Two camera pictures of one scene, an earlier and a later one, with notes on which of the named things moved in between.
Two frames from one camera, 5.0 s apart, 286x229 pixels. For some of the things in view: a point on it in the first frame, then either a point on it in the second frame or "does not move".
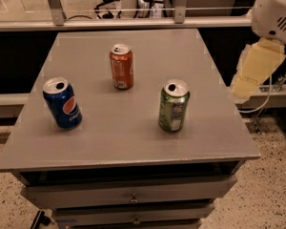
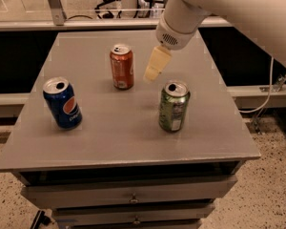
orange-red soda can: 122,66 does not move
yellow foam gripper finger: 258,61 to 160,56
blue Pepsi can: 63,103 does not move
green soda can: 173,105 does not move
